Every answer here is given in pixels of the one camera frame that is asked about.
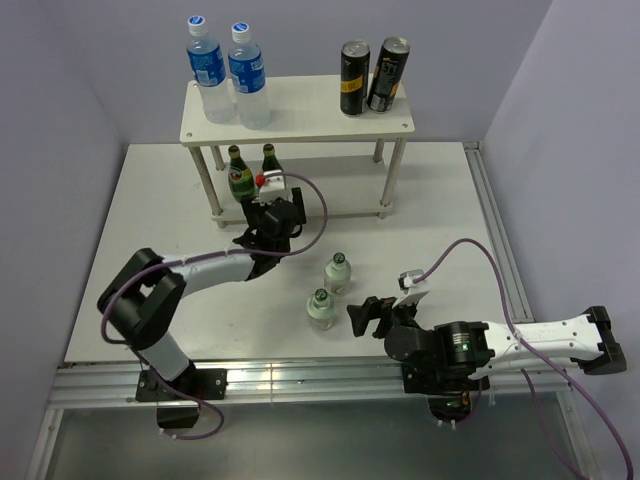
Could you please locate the clear soda bottle front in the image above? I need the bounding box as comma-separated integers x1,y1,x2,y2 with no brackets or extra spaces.
307,288,336,331

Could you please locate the clear soda bottle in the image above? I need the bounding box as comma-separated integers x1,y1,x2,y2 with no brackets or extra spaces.
307,288,336,331
324,252,352,295

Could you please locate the green glass bottle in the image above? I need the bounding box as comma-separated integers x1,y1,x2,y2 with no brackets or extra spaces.
261,143,283,173
228,145,255,202

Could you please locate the green glass bottle front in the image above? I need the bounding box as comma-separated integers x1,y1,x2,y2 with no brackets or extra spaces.
228,145,255,202

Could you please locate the small blue label water bottle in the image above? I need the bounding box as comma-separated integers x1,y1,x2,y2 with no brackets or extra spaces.
227,22,271,130

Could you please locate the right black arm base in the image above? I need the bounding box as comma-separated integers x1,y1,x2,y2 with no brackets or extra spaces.
401,363,490,421

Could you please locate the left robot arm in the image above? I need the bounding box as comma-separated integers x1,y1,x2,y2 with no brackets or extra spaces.
97,187,306,399

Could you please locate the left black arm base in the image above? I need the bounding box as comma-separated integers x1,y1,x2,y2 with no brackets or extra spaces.
135,367,227,430

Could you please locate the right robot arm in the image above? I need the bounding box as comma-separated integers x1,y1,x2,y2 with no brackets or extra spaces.
347,297,627,394

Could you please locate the white two-tier shelf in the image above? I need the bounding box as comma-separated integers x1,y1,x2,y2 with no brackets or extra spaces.
180,75,415,228

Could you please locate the black can yellow label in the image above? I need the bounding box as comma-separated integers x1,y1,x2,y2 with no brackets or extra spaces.
340,39,370,116

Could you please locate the black can gold top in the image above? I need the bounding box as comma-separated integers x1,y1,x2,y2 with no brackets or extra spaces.
367,36,410,113

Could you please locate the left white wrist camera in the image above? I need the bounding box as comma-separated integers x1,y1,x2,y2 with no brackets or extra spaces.
255,169,289,205

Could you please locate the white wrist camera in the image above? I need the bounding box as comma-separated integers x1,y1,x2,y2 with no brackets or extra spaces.
393,269,430,308
255,169,289,205

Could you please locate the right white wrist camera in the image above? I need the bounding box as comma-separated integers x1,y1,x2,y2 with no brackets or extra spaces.
393,269,430,308

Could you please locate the aluminium front rail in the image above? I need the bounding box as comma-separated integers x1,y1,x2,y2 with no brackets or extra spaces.
47,357,574,409

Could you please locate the aluminium side rail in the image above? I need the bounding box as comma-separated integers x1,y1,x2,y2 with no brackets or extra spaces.
463,142,534,323

